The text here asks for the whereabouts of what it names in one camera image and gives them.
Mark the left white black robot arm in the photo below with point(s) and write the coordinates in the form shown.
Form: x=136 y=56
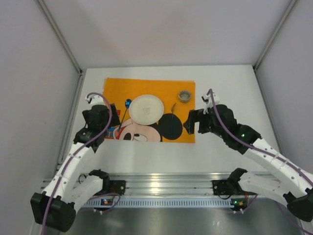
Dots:
x=57 y=205

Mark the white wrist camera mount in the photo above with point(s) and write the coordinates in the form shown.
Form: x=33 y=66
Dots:
x=207 y=99

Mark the speckled ceramic cup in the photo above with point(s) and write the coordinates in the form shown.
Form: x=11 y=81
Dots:
x=184 y=96

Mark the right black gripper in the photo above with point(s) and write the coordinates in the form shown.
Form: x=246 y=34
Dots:
x=198 y=122

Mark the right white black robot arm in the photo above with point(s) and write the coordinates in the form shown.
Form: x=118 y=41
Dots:
x=293 y=187

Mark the blue fork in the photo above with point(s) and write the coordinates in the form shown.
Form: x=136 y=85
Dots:
x=172 y=119

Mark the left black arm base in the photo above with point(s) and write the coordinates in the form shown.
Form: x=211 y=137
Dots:
x=115 y=186

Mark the orange cartoon mouse placemat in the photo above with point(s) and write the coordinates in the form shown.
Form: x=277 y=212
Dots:
x=117 y=90

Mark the aluminium mounting rail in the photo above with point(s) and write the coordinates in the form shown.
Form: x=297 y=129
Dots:
x=171 y=184

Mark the slotted grey cable duct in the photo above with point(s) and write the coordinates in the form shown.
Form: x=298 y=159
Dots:
x=107 y=203

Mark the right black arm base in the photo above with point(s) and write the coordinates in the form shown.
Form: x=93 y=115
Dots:
x=226 y=187

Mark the cream round plate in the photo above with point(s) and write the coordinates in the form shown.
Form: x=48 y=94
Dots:
x=146 y=109

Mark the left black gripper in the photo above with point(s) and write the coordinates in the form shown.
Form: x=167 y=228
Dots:
x=111 y=115

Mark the blue spoon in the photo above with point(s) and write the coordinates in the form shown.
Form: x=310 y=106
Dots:
x=127 y=105

